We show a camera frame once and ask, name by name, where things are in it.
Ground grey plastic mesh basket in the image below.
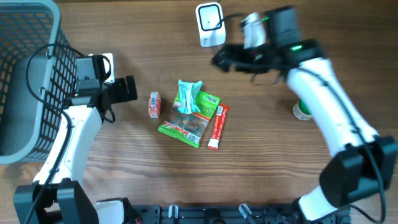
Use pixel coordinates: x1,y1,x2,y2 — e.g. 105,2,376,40
1,0,77,164

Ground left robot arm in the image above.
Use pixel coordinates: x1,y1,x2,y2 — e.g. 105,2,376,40
13,53,139,223

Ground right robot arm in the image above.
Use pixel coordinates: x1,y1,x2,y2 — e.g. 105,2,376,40
211,6,397,223

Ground green gummy candy bag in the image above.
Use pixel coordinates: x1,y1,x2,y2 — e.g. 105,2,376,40
158,91,221,148

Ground green lid jar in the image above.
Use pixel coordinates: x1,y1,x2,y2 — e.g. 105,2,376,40
293,99,313,121

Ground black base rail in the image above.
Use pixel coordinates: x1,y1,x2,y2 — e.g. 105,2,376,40
124,203,352,224

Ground small red orange box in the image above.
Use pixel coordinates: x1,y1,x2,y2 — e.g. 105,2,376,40
148,92,161,119

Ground teal white wipes packet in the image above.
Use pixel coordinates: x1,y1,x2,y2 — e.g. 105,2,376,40
178,80,203,114

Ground red stick sachet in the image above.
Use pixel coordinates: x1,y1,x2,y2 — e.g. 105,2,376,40
208,104,229,151

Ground white barcode scanner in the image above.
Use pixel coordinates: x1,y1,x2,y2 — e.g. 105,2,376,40
195,2,226,48

